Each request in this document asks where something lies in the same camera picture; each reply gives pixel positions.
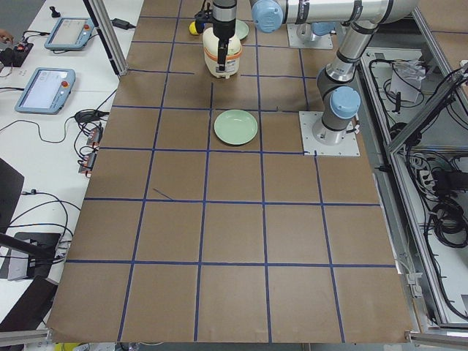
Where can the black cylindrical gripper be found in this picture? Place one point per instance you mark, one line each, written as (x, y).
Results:
(224, 28)

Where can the person hand at edge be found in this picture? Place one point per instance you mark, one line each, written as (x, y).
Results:
(5, 36)

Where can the green plate far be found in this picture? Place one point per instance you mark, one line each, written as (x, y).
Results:
(241, 29)

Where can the green plate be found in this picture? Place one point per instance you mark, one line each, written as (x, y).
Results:
(241, 29)
(235, 127)

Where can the yellow round object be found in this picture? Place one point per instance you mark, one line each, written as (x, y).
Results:
(193, 30)

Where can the green plate near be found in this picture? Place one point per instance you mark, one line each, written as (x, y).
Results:
(235, 127)

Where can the black power adapter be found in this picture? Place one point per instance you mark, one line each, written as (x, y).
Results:
(122, 24)

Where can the upper blue teach pendant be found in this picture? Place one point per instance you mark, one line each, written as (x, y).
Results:
(70, 34)

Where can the blue teach pendant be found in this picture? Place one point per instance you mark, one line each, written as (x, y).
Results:
(47, 91)
(70, 34)

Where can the lower blue teach pendant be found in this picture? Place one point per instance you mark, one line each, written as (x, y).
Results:
(47, 91)

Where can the white crumpled paper bag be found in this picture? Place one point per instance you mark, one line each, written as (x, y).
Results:
(406, 80)

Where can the brown paper table mat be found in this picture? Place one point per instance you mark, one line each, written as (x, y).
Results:
(182, 237)

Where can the black laptop corner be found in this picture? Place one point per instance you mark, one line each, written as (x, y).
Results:
(11, 187)

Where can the black electronics box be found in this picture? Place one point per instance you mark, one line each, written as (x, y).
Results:
(28, 255)

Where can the aluminium frame post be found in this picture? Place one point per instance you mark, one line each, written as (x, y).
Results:
(102, 23)

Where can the black device with wires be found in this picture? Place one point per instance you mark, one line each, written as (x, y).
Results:
(14, 57)

